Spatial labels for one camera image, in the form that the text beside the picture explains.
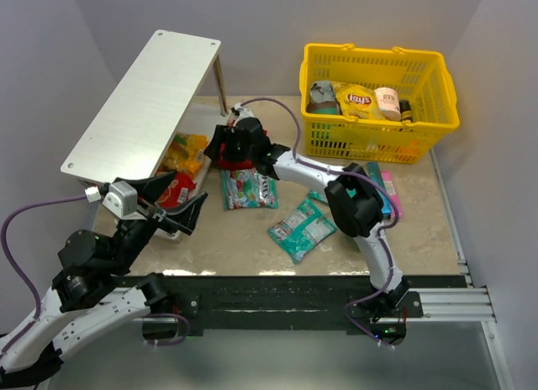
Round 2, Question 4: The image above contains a red fruit candy bag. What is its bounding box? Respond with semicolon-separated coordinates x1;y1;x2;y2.
215;144;254;171

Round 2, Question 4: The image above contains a red candy bag with barcode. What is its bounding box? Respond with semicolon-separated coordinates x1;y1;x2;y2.
156;172;197;208

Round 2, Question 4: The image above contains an orange gummy candy bag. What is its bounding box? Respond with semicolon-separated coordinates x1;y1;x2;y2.
157;133;208;178

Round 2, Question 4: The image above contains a teal Fox's candy bag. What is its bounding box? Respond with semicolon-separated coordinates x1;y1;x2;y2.
220;168;278;210

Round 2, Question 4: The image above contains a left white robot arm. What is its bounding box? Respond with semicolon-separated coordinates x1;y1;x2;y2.
1;172;208;389

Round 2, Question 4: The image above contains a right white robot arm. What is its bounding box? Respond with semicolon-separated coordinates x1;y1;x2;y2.
204;117;409;308

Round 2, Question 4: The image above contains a white two-tier shelf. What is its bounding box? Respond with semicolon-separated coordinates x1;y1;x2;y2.
61;29;230;245

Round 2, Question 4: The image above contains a teal mint candy bag rear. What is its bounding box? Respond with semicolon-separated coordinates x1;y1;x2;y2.
308;190;328;204

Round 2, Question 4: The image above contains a teal mint candy bag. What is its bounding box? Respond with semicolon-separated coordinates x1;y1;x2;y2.
308;190;328;204
267;198;337;264

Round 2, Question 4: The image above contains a teal mint candy bag front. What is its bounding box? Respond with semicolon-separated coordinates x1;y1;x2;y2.
267;198;337;264

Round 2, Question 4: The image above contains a grey and teal pouch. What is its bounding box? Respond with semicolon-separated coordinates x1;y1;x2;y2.
306;80;340;115

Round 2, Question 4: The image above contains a yellow Lays chip bag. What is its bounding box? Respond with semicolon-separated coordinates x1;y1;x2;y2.
331;82;384;120

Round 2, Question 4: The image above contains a pink rectangular box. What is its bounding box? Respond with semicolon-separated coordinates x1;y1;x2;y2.
381;171;403;218

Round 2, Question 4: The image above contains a pink cream jar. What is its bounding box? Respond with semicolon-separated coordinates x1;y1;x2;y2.
374;87;401;122

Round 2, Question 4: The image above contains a yellow plastic shopping basket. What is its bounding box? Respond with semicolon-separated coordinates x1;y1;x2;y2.
299;43;460;164

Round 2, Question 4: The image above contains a dark brown small bottle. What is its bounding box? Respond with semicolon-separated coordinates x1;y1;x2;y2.
399;99;414;123

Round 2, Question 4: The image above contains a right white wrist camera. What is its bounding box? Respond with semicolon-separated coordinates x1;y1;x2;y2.
227;103;254;126

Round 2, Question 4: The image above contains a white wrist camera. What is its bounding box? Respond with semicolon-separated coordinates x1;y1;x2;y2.
103;181;138;219
227;103;254;126

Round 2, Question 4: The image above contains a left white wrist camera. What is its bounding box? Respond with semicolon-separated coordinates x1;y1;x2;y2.
103;181;138;219

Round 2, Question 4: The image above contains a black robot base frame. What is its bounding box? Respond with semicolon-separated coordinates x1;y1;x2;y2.
113;273;499;345

